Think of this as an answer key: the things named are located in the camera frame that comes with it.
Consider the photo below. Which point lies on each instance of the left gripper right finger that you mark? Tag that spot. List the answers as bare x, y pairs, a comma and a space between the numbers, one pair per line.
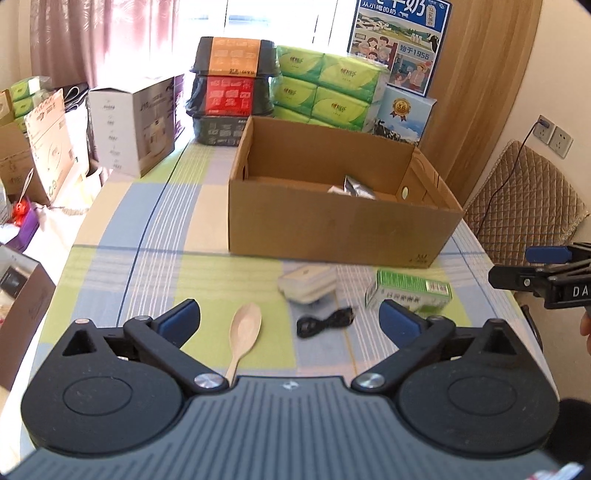
420, 343

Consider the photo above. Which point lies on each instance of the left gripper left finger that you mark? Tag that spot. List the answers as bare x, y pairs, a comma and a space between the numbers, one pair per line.
158, 342

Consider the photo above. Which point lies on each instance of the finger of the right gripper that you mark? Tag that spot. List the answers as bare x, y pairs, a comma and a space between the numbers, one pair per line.
571, 253
532, 279

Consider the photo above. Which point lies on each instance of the green white medicine box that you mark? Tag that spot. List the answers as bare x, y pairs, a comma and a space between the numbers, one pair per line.
415, 293

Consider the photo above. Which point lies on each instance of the white square night light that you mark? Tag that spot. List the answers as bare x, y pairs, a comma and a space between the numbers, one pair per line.
308, 284

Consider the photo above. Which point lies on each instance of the person right hand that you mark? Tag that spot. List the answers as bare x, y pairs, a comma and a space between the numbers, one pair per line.
585, 330

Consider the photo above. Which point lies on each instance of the brown quilted chair cushion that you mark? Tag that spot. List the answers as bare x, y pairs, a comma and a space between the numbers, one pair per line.
525, 201

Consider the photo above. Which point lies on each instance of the wooden spoon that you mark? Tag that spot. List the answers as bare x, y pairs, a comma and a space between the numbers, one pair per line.
243, 333

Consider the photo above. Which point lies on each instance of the checkered tablecloth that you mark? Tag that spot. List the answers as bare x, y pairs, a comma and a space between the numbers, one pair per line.
148, 244

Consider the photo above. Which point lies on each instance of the brown cardboard box left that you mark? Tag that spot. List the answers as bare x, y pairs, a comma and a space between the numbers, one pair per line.
26, 293

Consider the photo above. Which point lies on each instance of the brown cardboard box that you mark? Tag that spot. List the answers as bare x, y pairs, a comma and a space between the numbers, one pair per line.
26, 293
286, 198

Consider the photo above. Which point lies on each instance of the silver foil pouch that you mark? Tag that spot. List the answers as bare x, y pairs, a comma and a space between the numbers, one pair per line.
356, 189

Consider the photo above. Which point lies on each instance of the blue milk carton box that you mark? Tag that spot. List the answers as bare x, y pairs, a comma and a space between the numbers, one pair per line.
403, 116

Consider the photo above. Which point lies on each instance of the white humidifier box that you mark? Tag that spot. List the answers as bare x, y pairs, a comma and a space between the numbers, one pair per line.
134, 128

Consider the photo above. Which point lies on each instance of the open cardboard carton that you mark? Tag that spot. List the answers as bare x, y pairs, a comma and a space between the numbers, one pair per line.
38, 159

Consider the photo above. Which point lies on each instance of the purple patterned box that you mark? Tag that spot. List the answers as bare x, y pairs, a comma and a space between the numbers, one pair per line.
179, 103

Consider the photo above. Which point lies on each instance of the cartoon milk poster box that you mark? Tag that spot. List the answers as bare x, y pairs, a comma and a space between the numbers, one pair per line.
403, 35

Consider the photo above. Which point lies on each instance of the green tissue pack bundle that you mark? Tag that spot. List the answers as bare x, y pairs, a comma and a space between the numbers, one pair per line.
325, 89

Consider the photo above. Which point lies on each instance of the orange label black bowl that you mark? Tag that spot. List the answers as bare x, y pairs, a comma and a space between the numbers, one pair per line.
236, 57

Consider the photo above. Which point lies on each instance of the pink curtain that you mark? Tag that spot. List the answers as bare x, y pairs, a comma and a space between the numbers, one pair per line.
101, 43

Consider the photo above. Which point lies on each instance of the wall power socket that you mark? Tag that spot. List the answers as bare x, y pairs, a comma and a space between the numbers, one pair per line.
544, 129

